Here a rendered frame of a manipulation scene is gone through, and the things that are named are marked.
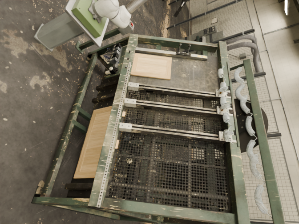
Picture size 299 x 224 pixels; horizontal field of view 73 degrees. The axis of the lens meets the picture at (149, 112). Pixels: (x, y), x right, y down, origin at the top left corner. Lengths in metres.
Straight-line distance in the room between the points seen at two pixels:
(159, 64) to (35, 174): 1.89
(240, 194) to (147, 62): 1.77
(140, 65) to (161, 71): 0.27
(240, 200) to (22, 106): 2.30
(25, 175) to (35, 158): 0.19
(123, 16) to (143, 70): 0.64
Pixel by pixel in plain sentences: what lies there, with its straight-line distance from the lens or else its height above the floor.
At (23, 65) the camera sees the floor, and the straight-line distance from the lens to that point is 2.68.
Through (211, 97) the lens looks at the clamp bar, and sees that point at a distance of 2.42.
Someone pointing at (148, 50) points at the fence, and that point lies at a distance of 2.79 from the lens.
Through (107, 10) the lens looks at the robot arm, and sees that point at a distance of 2.34.
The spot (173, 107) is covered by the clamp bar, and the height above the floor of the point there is 1.38.
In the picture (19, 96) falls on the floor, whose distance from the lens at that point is 2.54.
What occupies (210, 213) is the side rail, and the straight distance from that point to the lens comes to 1.95.
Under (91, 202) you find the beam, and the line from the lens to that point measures 1.90.
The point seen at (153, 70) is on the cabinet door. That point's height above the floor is 1.12.
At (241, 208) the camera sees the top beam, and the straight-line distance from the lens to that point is 2.00.
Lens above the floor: 2.14
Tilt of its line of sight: 27 degrees down
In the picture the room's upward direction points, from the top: 79 degrees clockwise
